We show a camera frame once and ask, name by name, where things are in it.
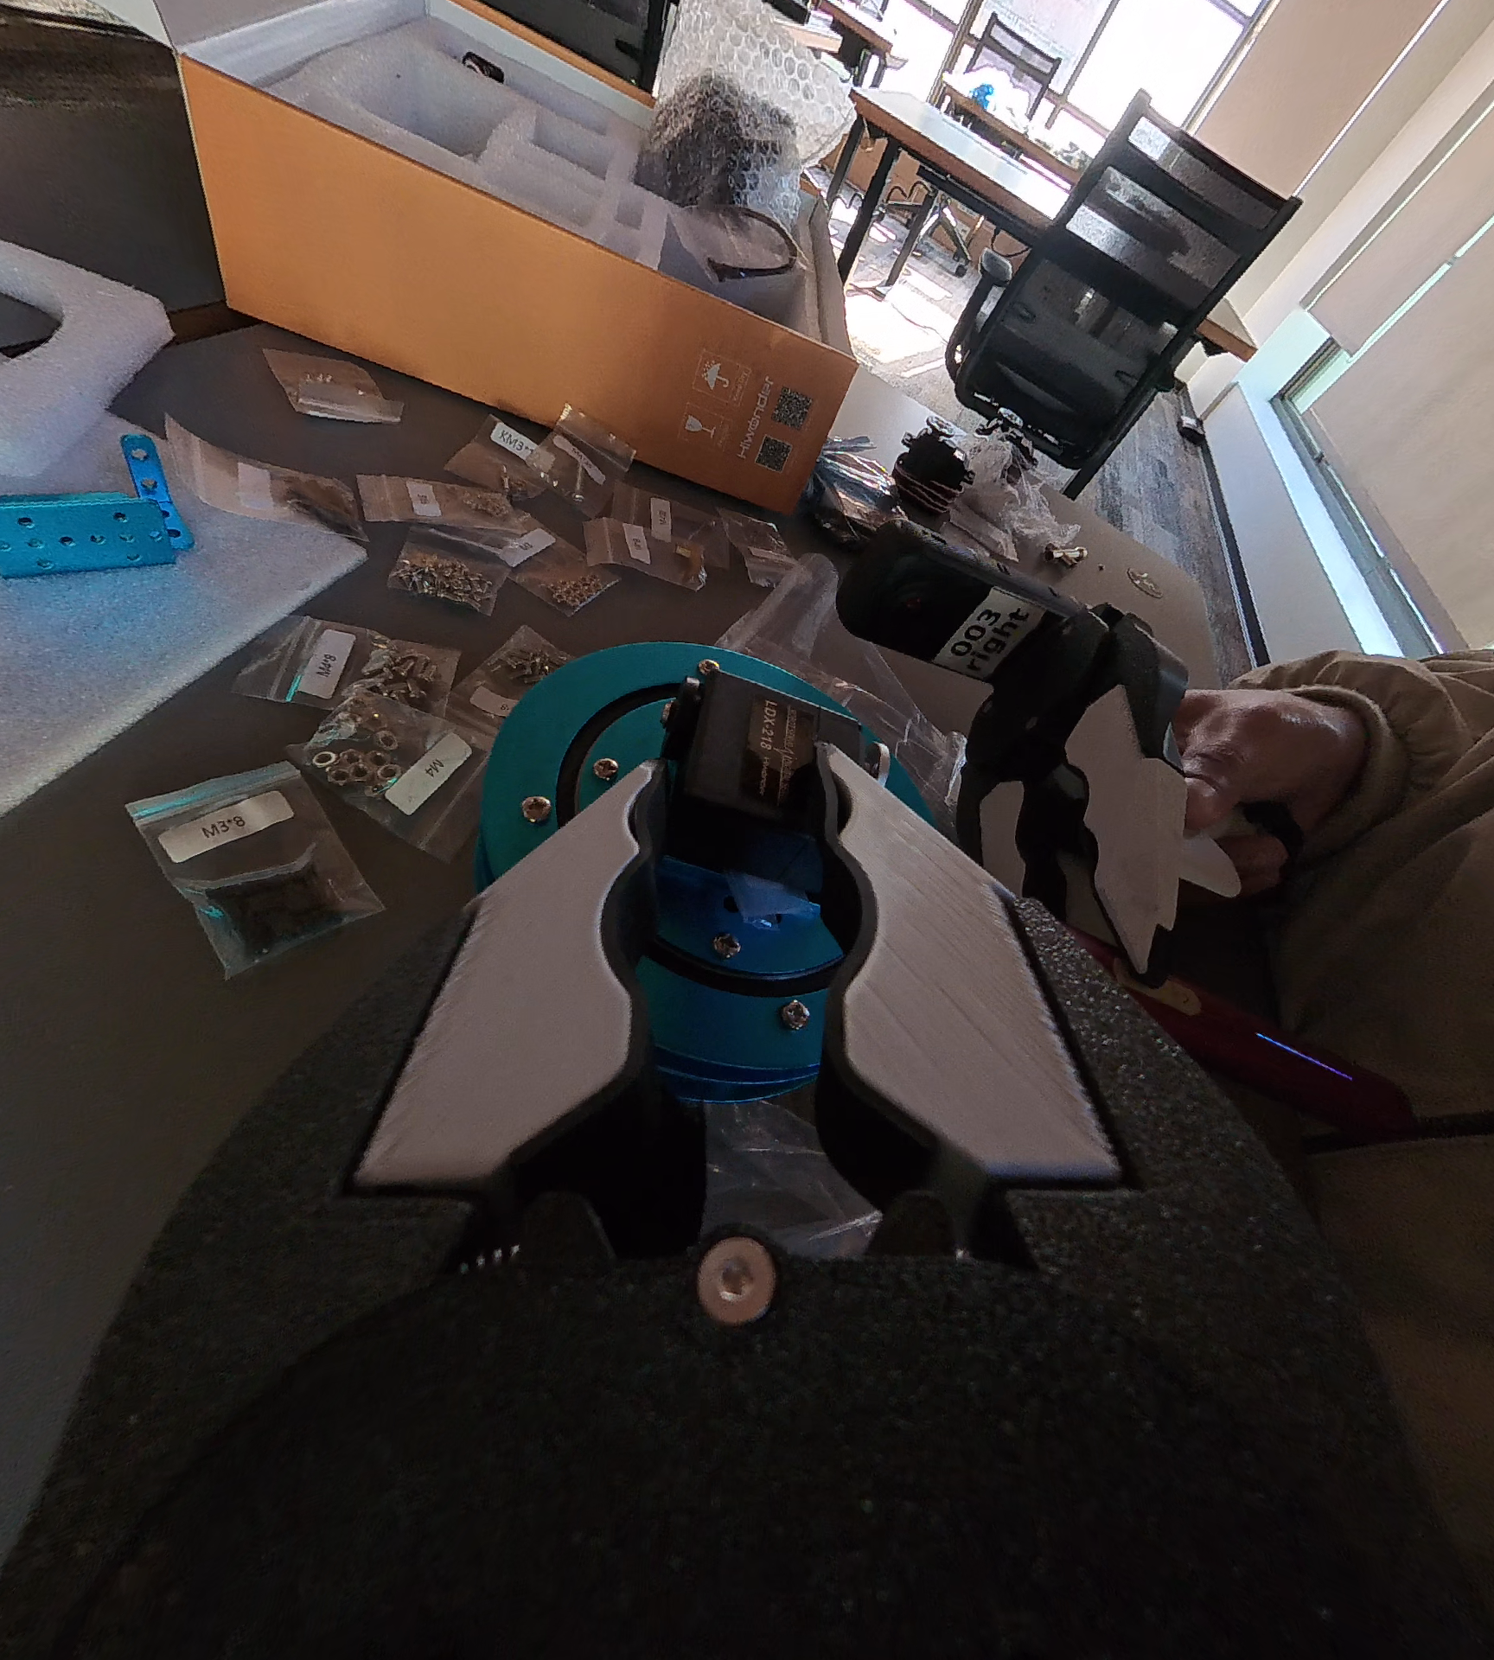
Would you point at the blue U-shaped metal bracket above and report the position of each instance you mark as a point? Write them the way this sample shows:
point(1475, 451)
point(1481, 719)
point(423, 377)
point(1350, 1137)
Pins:
point(59, 537)

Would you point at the white foam block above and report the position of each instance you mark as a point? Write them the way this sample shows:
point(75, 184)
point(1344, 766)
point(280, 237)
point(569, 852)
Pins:
point(59, 336)

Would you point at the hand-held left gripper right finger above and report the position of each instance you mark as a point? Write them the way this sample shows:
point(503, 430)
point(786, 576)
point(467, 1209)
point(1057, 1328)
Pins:
point(967, 1024)

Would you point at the bubble wrap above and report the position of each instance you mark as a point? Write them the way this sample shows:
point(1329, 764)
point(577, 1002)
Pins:
point(760, 78)

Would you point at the white roller blind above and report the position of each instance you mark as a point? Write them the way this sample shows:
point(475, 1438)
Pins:
point(1448, 389)

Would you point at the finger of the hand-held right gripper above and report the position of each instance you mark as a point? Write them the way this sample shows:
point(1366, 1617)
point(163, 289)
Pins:
point(1137, 830)
point(1020, 830)

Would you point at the black servo motor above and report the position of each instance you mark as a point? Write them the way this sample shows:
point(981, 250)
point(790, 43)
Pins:
point(942, 473)

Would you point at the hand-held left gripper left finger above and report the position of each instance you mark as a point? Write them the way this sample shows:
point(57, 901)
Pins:
point(526, 1012)

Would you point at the black office chair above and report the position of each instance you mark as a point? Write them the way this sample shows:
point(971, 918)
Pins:
point(1110, 325)

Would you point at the wooden background table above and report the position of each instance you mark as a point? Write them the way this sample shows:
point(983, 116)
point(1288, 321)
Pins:
point(993, 168)

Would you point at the orange cardboard box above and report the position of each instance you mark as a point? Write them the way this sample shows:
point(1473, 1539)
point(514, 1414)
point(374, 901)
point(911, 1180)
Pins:
point(475, 285)

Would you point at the red electric screwdriver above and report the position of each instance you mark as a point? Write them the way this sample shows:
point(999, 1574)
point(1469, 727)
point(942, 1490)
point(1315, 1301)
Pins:
point(1280, 1051)

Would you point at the white foam sheet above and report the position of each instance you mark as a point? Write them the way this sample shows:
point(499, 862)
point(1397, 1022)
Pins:
point(112, 649)

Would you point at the pile of small screw bags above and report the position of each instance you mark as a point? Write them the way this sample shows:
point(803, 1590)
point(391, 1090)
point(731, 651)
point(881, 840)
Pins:
point(436, 571)

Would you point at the large clear plastic bag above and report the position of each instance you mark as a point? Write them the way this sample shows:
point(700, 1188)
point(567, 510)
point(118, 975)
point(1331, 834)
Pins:
point(786, 610)

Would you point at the person's right hand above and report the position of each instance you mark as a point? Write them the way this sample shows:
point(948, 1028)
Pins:
point(1280, 766)

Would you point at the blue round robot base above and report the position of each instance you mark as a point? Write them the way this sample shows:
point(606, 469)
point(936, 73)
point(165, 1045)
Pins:
point(747, 985)

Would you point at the person's right forearm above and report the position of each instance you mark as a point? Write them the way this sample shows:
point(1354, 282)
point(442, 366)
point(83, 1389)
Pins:
point(1448, 727)

